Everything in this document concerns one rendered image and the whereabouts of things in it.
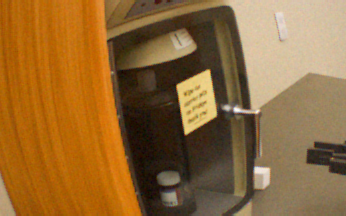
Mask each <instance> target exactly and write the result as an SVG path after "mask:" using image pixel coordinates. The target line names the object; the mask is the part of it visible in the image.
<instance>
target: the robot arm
mask: <svg viewBox="0 0 346 216"><path fill-rule="evenodd" d="M313 147H314V148H312V147H309V148H307V157H306V159H307V162H306V164H314V165H315V164H316V165H321V166H322V165H324V166H326V165H327V166H329V172H330V173H335V174H340V175H341V174H342V175H345V176H346V139H345V143H344V142H342V143H339V144H338V143H333V142H327V141H325V142H323V141H317V140H315V141H314V145H313Z"/></svg>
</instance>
